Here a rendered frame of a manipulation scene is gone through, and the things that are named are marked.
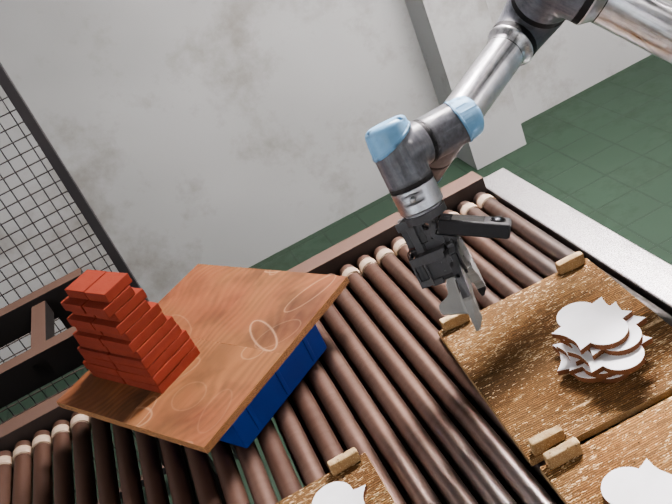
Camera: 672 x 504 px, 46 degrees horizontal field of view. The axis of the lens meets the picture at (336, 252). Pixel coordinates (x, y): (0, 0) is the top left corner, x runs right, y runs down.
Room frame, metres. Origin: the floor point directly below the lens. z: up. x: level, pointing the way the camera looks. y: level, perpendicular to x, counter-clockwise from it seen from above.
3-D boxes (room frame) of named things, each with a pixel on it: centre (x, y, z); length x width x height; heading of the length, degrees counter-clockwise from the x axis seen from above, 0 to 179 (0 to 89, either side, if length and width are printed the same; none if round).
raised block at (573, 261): (1.32, -0.43, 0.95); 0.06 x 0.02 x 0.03; 93
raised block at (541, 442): (0.91, -0.18, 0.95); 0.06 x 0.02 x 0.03; 93
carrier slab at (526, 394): (1.11, -0.31, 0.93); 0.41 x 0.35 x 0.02; 3
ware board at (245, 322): (1.50, 0.35, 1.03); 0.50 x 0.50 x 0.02; 43
